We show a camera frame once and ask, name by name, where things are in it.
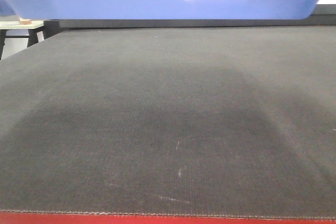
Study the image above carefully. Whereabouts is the orange juice bottle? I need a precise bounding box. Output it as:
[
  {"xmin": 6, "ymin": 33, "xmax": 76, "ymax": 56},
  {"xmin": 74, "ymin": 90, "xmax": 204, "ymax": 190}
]
[{"xmin": 19, "ymin": 17, "xmax": 32, "ymax": 25}]

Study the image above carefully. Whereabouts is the white side table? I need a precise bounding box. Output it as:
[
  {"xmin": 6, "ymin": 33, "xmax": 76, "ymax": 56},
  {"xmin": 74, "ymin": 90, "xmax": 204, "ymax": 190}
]
[{"xmin": 1, "ymin": 20, "xmax": 44, "ymax": 59}]

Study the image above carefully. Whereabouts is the dark fabric table mat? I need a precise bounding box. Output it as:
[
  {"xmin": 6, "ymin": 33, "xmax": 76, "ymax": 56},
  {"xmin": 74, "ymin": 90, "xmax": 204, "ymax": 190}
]
[{"xmin": 1, "ymin": 26, "xmax": 335, "ymax": 220}]

